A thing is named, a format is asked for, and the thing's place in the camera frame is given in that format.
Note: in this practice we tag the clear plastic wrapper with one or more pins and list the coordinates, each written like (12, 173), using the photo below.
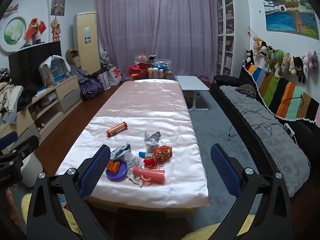
(131, 166)

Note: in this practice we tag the white red print bag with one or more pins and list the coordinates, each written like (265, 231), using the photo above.
(112, 76)

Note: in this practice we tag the black television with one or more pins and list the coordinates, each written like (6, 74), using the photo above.
(27, 60)

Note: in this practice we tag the grey rug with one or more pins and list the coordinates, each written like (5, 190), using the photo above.
(215, 130)

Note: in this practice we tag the white round stool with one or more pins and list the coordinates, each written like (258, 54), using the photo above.
(31, 170)

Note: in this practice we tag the purple plastic bowl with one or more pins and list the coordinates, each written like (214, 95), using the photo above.
(117, 176)

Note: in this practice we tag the cream standing air conditioner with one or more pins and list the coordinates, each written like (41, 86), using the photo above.
(87, 50)

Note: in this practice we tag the round green wall decor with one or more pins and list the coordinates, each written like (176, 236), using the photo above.
(12, 33)

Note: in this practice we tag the blue cap clear bottle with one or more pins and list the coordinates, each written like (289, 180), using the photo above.
(143, 154)

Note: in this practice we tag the black sofa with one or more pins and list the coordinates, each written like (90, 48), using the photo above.
(307, 135)

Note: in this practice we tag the orange tube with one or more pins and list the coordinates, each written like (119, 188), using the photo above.
(116, 129)

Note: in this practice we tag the yellow fluffy blanket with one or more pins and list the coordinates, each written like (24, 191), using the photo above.
(71, 220)

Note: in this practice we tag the purple fabric bag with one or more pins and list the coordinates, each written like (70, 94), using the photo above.
(91, 90)

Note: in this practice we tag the cardboard box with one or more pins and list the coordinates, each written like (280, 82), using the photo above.
(73, 57)

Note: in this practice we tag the white glass door bookcase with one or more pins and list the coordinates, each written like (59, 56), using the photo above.
(233, 42)

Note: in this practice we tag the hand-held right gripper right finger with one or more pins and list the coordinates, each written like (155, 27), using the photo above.
(225, 170)

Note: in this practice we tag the beige television cabinet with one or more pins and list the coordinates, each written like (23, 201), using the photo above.
(67, 92)

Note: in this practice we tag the pink plastic cup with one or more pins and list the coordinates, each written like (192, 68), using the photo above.
(152, 175)

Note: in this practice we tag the white side table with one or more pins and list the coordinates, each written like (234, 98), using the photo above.
(192, 82)

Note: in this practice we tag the white power strip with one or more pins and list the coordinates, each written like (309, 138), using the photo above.
(288, 129)

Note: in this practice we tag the striped crochet blanket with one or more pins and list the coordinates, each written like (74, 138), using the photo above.
(287, 97)

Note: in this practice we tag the cloth covered storage box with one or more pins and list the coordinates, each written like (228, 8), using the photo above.
(56, 67)

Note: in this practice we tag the black cushion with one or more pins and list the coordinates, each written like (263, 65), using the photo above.
(226, 80)

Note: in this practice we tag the red flags flower decoration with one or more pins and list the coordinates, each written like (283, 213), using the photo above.
(36, 28)

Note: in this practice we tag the rabbit wall poster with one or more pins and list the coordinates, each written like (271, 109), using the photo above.
(58, 2)

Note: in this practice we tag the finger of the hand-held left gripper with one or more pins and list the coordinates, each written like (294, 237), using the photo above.
(8, 140)
(27, 145)

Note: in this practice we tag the pile of clothes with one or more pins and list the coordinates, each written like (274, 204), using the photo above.
(12, 95)

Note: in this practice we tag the black white cat plush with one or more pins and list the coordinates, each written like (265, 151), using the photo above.
(248, 57)

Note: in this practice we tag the white jar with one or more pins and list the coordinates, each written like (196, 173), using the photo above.
(161, 73)
(152, 73)

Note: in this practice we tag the red basket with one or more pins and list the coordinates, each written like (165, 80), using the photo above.
(137, 71)

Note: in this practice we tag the purple curtain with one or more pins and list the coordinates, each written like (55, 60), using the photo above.
(160, 30)

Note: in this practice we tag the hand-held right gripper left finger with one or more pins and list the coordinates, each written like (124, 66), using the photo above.
(96, 170)

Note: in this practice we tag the silver foil wrapper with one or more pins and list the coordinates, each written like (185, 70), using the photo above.
(152, 138)
(121, 151)

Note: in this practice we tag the row of plush toys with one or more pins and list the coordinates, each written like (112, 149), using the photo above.
(277, 60)

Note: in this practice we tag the clear plastic storage box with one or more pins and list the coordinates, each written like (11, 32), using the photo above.
(165, 63)

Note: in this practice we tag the landscape wall painting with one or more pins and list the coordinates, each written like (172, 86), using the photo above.
(287, 17)

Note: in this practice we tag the low table, pink cloth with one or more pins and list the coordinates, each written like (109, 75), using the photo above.
(145, 105)

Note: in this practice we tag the brown cloth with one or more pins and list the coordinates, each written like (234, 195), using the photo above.
(246, 90)

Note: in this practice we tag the grey fluffy blanket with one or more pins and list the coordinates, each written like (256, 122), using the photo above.
(275, 142)

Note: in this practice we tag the person's left hand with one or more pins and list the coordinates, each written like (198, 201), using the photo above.
(8, 202)

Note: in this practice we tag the red round pincushion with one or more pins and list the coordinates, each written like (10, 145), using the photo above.
(149, 161)

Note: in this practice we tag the orange carrot slices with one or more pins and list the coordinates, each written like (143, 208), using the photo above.
(114, 166)

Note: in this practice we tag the hanging doll ornament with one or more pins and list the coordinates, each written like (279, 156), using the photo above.
(55, 28)

